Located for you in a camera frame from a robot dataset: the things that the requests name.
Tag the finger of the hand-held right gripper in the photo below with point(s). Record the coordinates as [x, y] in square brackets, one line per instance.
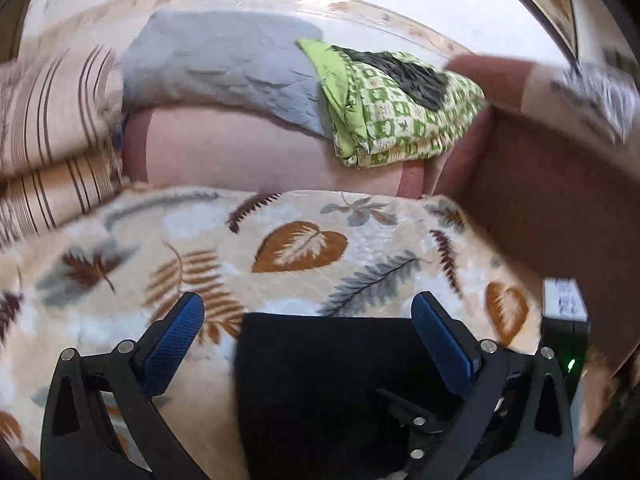
[410, 410]
[425, 455]

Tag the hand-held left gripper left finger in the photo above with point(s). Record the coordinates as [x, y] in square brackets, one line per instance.
[172, 345]

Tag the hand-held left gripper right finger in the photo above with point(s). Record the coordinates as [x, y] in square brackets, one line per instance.
[442, 345]

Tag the black pants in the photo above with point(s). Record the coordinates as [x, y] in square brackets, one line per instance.
[310, 380]

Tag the leaf print fleece blanket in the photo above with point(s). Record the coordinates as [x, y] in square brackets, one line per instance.
[130, 240]

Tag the pink and brown sofa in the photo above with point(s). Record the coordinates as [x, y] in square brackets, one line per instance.
[530, 195]

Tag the green patterned cloth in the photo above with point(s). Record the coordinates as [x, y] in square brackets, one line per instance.
[395, 125]

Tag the white printed cloth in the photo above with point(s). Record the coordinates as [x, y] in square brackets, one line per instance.
[595, 95]

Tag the striped floral beige quilt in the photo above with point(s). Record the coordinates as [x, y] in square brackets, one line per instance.
[55, 120]

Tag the black crumpled cloth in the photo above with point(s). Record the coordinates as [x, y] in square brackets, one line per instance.
[405, 72]

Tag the grey quilted cover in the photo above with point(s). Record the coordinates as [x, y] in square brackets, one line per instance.
[225, 55]

